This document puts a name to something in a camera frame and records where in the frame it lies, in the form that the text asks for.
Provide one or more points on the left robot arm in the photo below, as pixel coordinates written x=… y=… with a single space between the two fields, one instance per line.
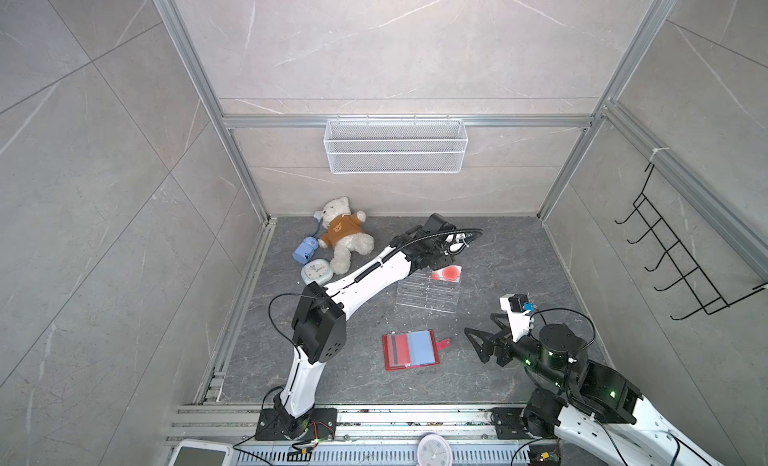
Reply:
x=320 y=319

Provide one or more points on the white teddy bear orange shirt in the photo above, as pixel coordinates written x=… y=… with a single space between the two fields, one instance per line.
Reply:
x=343 y=234

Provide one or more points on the white round clock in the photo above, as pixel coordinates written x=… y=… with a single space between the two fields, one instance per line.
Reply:
x=434 y=450

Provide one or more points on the black wire hook rack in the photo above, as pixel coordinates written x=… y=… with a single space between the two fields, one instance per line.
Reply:
x=708 y=298

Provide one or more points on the light blue alarm clock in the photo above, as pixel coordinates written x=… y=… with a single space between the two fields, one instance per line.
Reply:
x=317 y=271

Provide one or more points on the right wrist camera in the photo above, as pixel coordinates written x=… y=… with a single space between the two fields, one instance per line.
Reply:
x=519 y=310

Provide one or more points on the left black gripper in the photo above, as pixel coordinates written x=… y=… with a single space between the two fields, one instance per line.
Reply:
x=443 y=260

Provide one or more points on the white wire mesh basket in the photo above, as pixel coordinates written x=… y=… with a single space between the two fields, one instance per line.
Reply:
x=395 y=146

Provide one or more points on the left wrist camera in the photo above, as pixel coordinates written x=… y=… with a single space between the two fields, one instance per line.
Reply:
x=456 y=243

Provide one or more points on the red leather card holder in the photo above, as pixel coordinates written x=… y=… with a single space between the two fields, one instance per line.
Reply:
x=412 y=350

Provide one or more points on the clear acrylic card stand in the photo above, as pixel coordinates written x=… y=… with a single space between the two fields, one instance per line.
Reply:
x=419 y=291

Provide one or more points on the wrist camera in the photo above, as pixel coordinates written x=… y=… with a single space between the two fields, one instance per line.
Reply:
x=519 y=310
x=456 y=243

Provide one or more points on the blue small bottle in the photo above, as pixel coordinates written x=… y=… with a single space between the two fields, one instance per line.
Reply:
x=306 y=250

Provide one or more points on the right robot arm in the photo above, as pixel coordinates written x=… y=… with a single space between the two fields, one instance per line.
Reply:
x=583 y=402

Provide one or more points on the white tablet device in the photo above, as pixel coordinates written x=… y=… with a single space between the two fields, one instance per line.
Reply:
x=195 y=452

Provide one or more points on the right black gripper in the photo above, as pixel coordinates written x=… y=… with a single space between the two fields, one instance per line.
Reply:
x=504 y=340

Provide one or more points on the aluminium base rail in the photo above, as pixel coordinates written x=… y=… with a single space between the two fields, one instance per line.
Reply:
x=368 y=434

